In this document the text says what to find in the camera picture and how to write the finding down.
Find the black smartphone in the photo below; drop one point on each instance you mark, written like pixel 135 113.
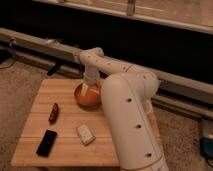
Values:
pixel 46 144

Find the dark red snack bar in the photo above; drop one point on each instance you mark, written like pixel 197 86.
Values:
pixel 54 113

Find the orange ceramic bowl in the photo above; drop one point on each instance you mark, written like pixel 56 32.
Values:
pixel 92 98

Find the blue device on floor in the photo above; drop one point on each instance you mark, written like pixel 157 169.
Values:
pixel 206 146

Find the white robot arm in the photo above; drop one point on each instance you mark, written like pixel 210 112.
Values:
pixel 123 94

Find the wooden table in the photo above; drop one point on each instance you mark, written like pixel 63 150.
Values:
pixel 67 150

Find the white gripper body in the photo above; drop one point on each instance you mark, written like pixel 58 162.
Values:
pixel 91 75

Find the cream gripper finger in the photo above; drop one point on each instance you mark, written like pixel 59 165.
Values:
pixel 84 89

